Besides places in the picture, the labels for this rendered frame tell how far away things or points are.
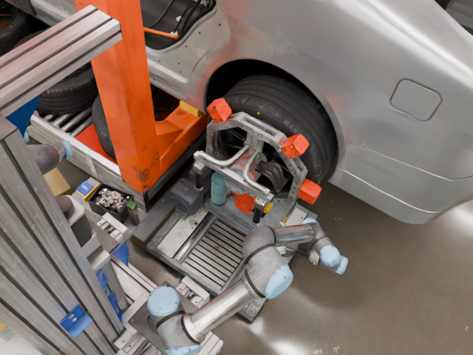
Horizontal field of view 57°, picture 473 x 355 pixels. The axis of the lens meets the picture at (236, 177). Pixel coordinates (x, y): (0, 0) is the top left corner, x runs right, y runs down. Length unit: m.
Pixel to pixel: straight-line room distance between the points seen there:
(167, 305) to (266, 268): 0.40
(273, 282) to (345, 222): 1.72
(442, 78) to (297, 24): 0.57
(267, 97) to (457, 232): 1.89
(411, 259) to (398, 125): 1.45
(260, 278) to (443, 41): 1.02
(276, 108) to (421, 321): 1.68
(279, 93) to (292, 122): 0.17
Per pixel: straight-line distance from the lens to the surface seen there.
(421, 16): 1.73
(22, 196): 0.96
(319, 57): 1.86
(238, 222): 2.82
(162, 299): 1.68
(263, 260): 1.50
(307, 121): 2.05
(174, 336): 1.64
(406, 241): 3.23
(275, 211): 2.80
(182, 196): 2.61
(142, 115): 2.05
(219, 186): 2.27
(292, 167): 2.02
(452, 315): 3.15
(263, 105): 2.02
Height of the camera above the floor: 2.63
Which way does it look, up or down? 56 degrees down
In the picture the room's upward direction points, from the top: 7 degrees clockwise
